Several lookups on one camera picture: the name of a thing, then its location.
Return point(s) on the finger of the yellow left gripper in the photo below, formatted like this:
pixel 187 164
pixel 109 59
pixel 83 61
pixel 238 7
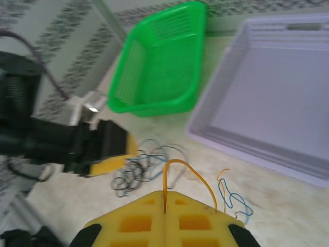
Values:
pixel 110 164

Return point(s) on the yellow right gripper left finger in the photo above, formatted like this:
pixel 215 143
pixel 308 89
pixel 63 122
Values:
pixel 133 218

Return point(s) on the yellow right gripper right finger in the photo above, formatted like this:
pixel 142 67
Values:
pixel 195 218

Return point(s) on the green plastic basket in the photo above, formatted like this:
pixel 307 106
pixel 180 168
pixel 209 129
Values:
pixel 159 77

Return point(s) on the purple plastic basket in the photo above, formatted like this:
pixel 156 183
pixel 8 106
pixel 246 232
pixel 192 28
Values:
pixel 270 103

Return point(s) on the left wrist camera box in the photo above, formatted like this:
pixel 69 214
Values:
pixel 87 108

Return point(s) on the aluminium side rail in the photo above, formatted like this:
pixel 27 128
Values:
pixel 30 218

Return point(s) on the aluminium frame post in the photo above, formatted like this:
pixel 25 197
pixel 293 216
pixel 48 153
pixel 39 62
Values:
pixel 113 23

